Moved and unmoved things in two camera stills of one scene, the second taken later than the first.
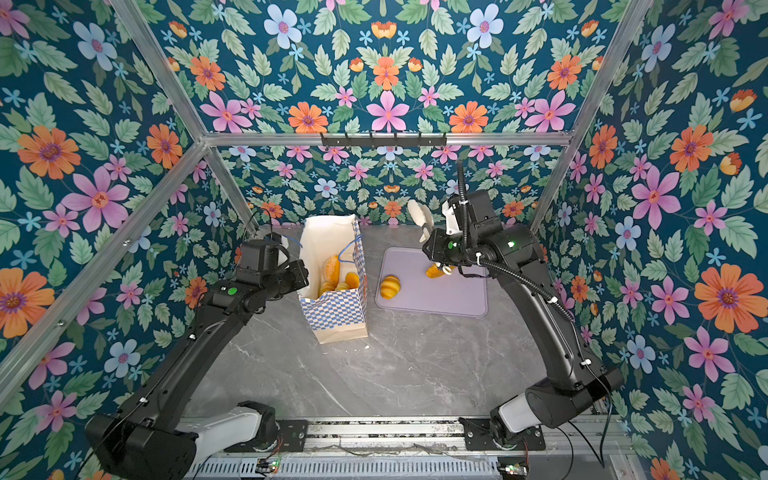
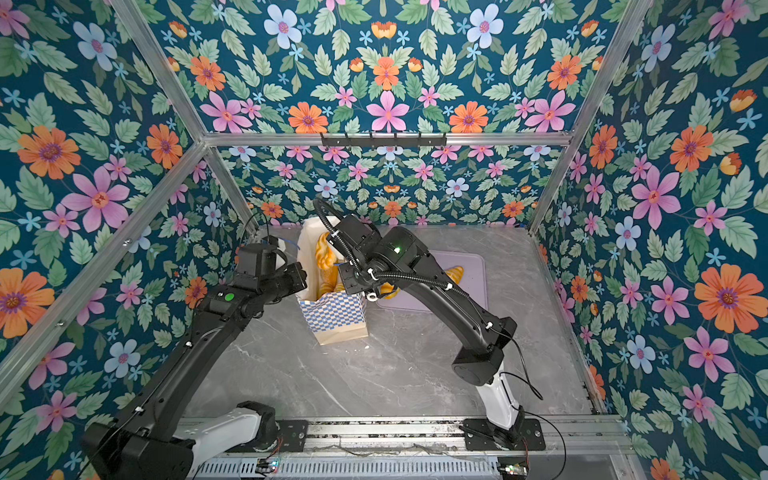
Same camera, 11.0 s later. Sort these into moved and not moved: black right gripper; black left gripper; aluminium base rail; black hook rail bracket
Moved: black right gripper
Not moved: black hook rail bracket; aluminium base rail; black left gripper
